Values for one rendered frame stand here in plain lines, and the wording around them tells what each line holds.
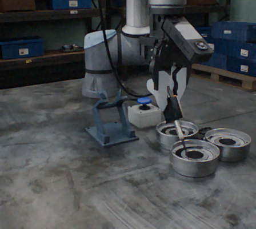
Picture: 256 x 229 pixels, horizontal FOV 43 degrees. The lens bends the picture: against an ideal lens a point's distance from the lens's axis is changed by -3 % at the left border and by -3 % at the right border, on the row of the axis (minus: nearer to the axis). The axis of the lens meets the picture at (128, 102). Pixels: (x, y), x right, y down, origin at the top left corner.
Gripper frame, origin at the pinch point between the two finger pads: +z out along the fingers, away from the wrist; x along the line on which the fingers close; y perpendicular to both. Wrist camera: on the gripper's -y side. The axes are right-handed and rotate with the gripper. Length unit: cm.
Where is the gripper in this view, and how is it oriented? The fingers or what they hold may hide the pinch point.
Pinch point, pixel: (170, 105)
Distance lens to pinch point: 69.6
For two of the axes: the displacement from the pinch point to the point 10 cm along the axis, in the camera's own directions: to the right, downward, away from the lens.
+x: -8.8, 1.6, -4.4
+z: 0.1, 9.5, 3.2
